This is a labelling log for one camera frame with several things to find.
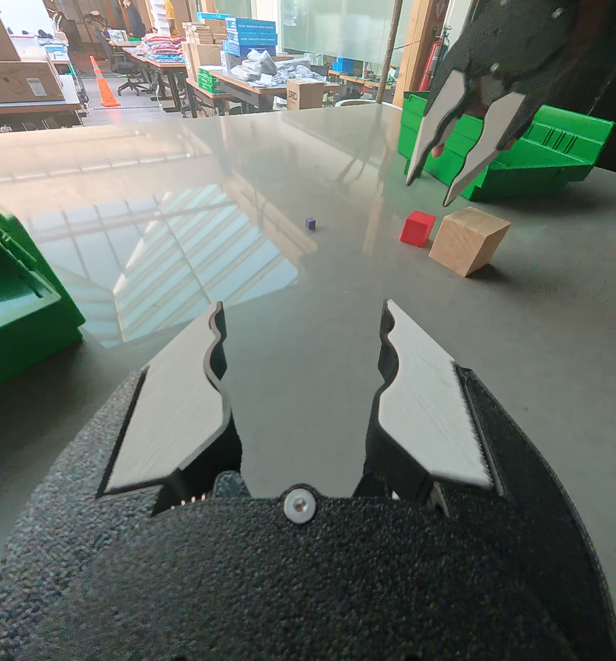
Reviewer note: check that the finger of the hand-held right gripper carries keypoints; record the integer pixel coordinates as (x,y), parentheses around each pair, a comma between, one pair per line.
(494,134)
(442,113)

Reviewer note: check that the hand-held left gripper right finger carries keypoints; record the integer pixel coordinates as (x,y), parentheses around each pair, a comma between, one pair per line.
(432,418)

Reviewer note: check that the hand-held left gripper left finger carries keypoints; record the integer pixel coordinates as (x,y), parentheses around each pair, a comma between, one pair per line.
(168,418)

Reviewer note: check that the green plastic bin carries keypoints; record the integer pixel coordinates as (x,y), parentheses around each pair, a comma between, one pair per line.
(19,320)
(545,155)

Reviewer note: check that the large plain wooden cube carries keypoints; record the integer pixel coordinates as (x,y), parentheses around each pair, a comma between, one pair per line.
(468,242)

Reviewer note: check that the red wooden cube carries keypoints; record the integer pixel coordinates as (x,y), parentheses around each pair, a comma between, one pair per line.
(416,230)

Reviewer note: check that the red fire extinguisher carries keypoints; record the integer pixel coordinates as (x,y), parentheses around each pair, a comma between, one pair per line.
(432,62)

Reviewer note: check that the wooden pillar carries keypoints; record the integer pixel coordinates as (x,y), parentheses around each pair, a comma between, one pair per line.
(416,46)

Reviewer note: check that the bare tree trunk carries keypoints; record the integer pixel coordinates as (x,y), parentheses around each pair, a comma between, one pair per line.
(388,51)

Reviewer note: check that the white round planter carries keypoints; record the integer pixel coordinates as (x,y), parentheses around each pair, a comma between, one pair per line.
(359,102)

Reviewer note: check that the small cardboard box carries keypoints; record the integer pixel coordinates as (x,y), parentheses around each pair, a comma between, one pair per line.
(305,95)

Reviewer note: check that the pile of grey plastic bags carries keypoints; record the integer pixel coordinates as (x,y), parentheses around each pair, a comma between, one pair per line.
(266,67)

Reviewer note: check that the stack of blue boxes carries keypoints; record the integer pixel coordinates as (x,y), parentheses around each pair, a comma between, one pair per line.
(251,36)

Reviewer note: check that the long wooden work table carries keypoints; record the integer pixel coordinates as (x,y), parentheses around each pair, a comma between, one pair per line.
(235,93)

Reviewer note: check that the stack of green boxes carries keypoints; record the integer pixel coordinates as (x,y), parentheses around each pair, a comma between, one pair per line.
(209,81)

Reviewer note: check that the stack of folded clothes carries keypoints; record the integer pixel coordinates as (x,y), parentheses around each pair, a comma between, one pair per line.
(161,47)

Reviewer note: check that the black office chair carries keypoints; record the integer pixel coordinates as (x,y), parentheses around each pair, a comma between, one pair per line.
(125,67)

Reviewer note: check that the orange traffic cone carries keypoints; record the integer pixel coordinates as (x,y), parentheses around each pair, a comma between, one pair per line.
(105,90)

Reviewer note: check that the wooden-top work table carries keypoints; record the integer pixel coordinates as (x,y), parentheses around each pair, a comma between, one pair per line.
(29,108)

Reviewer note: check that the scribbled cardboard box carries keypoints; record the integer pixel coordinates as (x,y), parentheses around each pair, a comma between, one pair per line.
(8,82)

